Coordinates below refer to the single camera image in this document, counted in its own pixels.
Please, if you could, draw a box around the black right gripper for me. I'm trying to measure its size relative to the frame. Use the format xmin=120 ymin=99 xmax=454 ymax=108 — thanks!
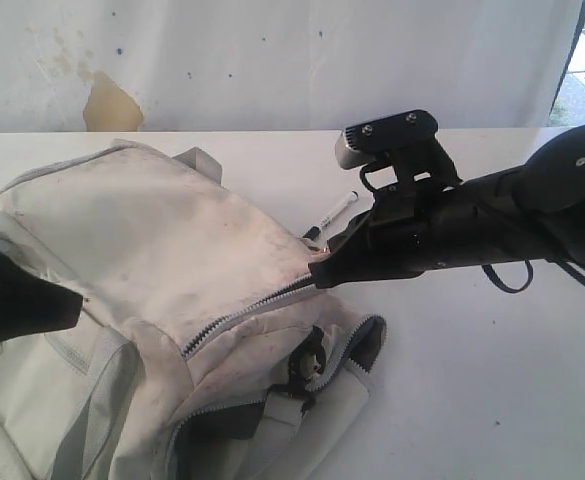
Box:
xmin=308 ymin=174 xmax=502 ymax=289

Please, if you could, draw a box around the white marker black cap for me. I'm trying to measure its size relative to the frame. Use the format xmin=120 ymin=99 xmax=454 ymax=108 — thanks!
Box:
xmin=302 ymin=190 xmax=359 ymax=241

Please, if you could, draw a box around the white fabric backpack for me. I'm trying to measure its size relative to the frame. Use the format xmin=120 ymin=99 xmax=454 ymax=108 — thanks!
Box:
xmin=0 ymin=141 xmax=386 ymax=479

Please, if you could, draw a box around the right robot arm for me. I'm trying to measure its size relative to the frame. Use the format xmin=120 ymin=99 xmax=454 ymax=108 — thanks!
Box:
xmin=309 ymin=125 xmax=585 ymax=289

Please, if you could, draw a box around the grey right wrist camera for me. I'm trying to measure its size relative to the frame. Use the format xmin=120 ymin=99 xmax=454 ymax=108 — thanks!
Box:
xmin=335 ymin=110 xmax=461 ymax=186

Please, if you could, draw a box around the black right camera cable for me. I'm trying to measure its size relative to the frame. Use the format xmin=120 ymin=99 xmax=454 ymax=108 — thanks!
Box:
xmin=359 ymin=159 xmax=585 ymax=301

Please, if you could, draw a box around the dark window frame post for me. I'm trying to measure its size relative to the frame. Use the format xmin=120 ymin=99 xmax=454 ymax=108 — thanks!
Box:
xmin=546 ymin=0 xmax=585 ymax=127

